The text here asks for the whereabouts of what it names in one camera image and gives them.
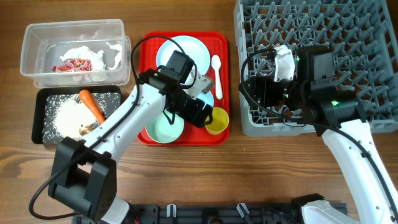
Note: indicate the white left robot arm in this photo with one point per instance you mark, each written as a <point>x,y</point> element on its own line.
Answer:
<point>84,172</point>

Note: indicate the light blue round plate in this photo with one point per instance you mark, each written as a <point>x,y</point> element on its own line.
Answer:
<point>193,47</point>

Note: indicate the grey dishwasher rack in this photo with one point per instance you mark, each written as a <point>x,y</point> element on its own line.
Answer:
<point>359,33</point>

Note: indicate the brown food scrap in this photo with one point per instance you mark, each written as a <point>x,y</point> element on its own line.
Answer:
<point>86,129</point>

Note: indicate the red serving tray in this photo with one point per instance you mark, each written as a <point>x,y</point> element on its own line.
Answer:
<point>217,44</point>

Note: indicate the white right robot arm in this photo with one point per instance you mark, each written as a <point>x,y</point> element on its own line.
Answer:
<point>305,80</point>

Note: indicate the mint green bowl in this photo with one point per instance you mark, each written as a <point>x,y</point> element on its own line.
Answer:
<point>161,131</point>

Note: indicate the white rice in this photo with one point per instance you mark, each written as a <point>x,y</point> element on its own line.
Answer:
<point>64,114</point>

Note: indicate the red patterned snack wrapper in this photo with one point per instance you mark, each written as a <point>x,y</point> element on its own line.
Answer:
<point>73,65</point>

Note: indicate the clear plastic waste bin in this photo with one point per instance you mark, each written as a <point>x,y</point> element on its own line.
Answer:
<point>44,43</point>

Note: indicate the black food waste tray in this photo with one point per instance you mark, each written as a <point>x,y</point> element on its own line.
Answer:
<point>109,94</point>

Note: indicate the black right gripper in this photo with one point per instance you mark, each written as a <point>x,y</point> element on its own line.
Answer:
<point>267,83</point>

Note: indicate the white tissue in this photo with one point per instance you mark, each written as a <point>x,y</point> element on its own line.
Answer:
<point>100,71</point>

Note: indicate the yellow plastic cup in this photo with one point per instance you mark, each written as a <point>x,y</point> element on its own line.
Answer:
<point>220,121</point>

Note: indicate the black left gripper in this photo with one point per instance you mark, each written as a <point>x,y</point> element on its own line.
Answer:
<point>193,117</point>

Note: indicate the white plastic spoon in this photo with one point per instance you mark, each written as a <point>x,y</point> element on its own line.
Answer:
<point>216,65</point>

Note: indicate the light blue bowl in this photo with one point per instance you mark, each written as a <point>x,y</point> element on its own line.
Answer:
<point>207,98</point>

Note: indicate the orange carrot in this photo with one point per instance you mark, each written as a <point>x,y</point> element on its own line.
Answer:
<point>89,102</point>

